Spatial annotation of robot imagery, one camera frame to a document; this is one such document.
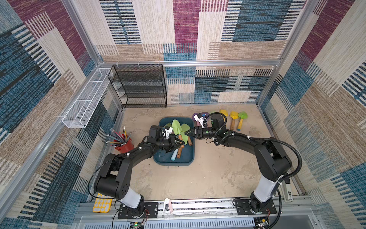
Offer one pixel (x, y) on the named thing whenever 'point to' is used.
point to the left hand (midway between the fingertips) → (184, 144)
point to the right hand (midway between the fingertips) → (189, 135)
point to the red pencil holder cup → (126, 147)
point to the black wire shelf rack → (140, 85)
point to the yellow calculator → (102, 205)
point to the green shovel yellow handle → (242, 115)
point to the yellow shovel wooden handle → (234, 115)
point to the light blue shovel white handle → (174, 155)
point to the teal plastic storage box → (187, 157)
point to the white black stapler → (289, 192)
